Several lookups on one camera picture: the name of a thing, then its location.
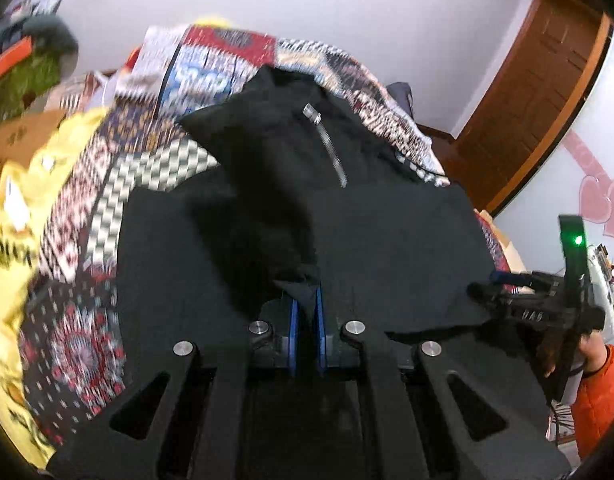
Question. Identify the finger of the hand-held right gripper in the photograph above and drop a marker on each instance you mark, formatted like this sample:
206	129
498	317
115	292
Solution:
487	297
512	278

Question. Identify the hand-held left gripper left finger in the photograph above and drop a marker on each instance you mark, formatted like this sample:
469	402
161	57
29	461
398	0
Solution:
293	332

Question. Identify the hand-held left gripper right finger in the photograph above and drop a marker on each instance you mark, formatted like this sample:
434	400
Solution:
321	335

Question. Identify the black zip jacket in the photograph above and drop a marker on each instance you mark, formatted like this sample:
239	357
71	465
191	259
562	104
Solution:
387	240

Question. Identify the person's right hand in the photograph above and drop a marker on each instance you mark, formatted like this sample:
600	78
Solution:
593	352

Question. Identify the brown wooden door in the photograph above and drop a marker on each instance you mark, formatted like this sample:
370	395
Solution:
532	95

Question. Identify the dark grey pillow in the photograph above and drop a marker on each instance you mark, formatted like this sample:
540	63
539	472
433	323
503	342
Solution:
402	97

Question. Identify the patchwork printed blanket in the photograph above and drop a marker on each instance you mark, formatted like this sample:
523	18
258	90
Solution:
147	170

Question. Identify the yellow printed blanket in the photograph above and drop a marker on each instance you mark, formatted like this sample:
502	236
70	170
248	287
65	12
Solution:
17	220

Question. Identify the striped patchwork cloth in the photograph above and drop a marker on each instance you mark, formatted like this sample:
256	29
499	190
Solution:
84	91

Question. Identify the yellow cloth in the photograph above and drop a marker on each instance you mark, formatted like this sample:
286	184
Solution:
214	22

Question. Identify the brown cardboard box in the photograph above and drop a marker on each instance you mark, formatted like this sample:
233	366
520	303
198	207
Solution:
17	135

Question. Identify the grey cushion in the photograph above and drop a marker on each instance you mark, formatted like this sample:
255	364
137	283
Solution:
54	32

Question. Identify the orange box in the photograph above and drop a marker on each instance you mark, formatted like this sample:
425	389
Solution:
9	60

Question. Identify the pink heart wall sticker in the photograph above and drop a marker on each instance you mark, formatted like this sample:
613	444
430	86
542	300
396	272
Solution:
599	195

